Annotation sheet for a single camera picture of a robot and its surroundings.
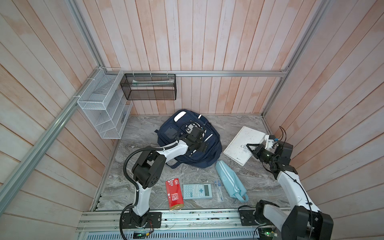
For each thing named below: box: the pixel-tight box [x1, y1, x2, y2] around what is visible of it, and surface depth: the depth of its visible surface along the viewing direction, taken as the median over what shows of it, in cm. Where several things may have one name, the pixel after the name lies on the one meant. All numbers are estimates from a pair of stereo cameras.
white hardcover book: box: [223, 126, 266, 167], surface depth 85 cm
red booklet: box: [165, 178, 184, 211], surface depth 83 cm
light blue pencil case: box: [215, 160, 249, 203], surface depth 84 cm
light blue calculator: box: [183, 183, 213, 200], surface depth 83 cm
